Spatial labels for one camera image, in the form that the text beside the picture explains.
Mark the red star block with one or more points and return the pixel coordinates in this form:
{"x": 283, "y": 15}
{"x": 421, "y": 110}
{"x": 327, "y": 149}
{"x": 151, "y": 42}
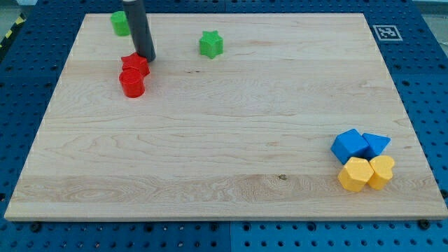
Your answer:
{"x": 136, "y": 62}

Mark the blue cube block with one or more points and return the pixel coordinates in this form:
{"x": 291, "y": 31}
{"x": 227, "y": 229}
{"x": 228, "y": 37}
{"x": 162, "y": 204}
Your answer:
{"x": 348, "y": 144}

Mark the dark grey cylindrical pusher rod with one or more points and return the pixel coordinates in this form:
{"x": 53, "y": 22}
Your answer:
{"x": 139, "y": 28}

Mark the yellow hexagon block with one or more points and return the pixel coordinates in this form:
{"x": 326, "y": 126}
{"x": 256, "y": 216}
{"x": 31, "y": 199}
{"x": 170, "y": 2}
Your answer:
{"x": 355, "y": 173}

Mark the green star block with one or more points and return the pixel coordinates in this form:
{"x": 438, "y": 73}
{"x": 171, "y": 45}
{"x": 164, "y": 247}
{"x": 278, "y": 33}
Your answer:
{"x": 211, "y": 44}

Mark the light wooden board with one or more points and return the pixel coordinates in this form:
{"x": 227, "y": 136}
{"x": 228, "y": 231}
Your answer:
{"x": 244, "y": 136}

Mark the blue triangle block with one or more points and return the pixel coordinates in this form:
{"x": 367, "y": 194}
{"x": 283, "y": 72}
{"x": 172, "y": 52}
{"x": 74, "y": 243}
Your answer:
{"x": 375, "y": 145}

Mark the white fiducial marker tag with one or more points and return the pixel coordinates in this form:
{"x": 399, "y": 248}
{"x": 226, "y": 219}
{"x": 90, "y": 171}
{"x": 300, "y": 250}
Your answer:
{"x": 386, "y": 32}

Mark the yellow heart block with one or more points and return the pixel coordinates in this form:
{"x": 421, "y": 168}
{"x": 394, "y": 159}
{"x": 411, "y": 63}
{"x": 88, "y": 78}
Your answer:
{"x": 382, "y": 167}

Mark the green cylinder block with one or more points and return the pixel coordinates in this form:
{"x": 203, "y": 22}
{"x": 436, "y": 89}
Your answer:
{"x": 119, "y": 23}

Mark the red cylinder block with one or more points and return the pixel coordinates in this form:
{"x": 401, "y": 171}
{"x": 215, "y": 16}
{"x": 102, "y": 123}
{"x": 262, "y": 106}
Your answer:
{"x": 132, "y": 83}

